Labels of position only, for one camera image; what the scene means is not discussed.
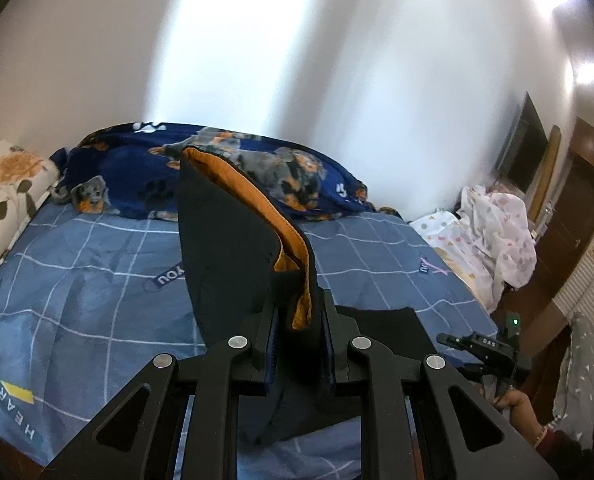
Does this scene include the dark wooden door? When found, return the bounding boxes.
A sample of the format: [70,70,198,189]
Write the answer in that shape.
[532,117,594,311]

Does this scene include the white patterned crumpled cloth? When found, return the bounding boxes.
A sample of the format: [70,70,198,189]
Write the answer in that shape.
[409,185,538,311]

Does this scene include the person's right hand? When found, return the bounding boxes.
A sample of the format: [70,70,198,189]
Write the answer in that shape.
[494,389,548,448]

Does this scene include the wooden board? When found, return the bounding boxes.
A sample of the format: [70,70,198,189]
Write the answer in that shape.
[527,125,562,237]

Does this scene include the black pants with orange lining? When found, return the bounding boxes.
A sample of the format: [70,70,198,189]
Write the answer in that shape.
[177,146,440,446]

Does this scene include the grey spotted hanging cloth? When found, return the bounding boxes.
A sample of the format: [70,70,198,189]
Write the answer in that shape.
[552,310,594,451]

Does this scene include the blue checked bed sheet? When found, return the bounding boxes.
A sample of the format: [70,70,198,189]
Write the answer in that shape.
[0,200,500,480]

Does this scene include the dark blue dog print blanket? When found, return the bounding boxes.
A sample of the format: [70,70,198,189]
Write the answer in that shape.
[52,121,405,222]

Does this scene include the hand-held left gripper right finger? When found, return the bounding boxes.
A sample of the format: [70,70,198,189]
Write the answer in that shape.
[321,290,560,480]

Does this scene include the person's right forearm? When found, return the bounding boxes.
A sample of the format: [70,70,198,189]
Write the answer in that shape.
[532,425,594,480]

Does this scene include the floral white pillow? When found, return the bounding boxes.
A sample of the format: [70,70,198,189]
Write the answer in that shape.
[0,136,62,286]

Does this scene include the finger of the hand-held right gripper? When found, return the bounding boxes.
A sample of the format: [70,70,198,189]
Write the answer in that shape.
[437,332,472,353]

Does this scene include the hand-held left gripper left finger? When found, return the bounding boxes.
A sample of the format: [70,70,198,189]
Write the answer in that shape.
[40,307,281,480]

